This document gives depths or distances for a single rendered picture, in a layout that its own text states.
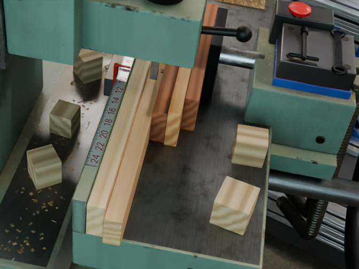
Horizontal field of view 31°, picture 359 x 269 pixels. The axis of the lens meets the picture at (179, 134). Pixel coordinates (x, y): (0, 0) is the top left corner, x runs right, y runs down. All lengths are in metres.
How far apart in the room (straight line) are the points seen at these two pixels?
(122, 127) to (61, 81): 0.31
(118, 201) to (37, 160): 0.21
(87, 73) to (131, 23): 0.30
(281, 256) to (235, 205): 1.17
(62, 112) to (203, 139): 0.22
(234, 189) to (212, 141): 0.12
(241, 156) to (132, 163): 0.14
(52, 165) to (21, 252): 0.12
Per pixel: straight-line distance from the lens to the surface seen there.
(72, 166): 0.92
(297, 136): 0.89
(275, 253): 1.89
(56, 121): 0.95
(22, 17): 0.75
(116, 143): 0.74
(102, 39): 0.77
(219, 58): 0.84
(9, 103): 0.88
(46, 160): 0.87
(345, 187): 0.94
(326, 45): 0.87
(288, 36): 0.87
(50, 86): 1.05
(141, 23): 0.75
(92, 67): 1.04
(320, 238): 1.77
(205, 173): 0.79
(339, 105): 0.85
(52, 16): 0.73
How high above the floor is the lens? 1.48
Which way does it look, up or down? 44 degrees down
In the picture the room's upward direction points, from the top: 9 degrees clockwise
